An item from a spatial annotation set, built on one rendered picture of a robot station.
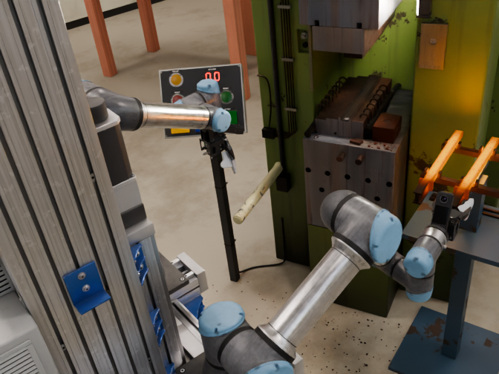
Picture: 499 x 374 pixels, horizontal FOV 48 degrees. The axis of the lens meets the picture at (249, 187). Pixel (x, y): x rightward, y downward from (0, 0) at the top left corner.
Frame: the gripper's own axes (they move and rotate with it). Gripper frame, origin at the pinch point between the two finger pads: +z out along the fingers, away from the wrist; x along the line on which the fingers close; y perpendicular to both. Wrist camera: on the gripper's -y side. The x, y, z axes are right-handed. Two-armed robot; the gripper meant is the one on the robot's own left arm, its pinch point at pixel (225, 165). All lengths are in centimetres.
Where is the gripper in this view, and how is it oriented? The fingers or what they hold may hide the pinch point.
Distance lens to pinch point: 215.3
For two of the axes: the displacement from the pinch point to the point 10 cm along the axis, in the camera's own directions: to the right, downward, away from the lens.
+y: -7.9, 4.1, -4.6
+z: 1.0, 8.2, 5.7
